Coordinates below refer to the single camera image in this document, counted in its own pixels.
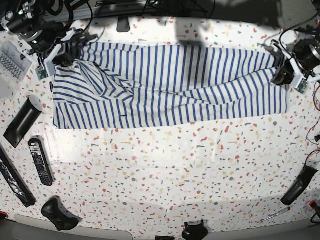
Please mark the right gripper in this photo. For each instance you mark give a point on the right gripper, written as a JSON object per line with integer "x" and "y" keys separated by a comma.
{"x": 54, "y": 48}

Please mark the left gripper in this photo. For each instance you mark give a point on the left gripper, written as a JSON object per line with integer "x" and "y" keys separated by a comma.
{"x": 303, "y": 63}

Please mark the blue white striped t-shirt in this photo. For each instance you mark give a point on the blue white striped t-shirt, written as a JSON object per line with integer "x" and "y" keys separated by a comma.
{"x": 126, "y": 86}

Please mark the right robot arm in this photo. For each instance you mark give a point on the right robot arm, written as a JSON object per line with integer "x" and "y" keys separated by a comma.
{"x": 46, "y": 25}

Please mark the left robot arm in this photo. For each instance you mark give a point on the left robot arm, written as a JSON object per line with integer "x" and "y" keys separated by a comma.
{"x": 298, "y": 66}

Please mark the small black shirt tag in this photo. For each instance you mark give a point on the small black shirt tag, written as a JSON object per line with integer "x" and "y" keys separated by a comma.
{"x": 51, "y": 87}

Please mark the black clamp top edge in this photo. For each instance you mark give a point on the black clamp top edge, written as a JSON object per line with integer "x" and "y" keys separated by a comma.
{"x": 123, "y": 25}

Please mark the clear plastic screw box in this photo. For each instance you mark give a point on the clear plastic screw box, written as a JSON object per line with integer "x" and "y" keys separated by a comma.
{"x": 13, "y": 70}

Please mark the black tv remote control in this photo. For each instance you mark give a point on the black tv remote control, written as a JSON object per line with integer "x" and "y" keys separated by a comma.
{"x": 41, "y": 161}

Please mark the small red black clip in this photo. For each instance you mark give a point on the small red black clip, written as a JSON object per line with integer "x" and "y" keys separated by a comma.
{"x": 313, "y": 204}

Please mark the red tipped screwdriver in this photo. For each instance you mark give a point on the red tipped screwdriver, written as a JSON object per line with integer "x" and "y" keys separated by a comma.
{"x": 278, "y": 213}

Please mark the long black flat bar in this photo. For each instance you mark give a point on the long black flat bar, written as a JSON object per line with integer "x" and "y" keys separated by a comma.
{"x": 15, "y": 181}

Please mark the black game controller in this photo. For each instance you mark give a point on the black game controller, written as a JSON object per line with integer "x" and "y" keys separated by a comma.
{"x": 55, "y": 215}

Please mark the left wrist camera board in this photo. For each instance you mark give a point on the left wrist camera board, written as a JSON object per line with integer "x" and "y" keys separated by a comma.
{"x": 303, "y": 87}

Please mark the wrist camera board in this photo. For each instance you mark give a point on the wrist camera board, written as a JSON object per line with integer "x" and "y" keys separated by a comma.
{"x": 41, "y": 72}
{"x": 303, "y": 87}

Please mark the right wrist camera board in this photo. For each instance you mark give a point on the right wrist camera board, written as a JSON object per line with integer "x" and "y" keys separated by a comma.
{"x": 41, "y": 72}

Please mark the black handle tool right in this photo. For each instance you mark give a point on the black handle tool right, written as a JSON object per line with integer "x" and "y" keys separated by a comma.
{"x": 299, "y": 186}

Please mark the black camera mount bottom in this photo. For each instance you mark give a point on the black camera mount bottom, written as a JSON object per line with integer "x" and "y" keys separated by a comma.
{"x": 194, "y": 230}

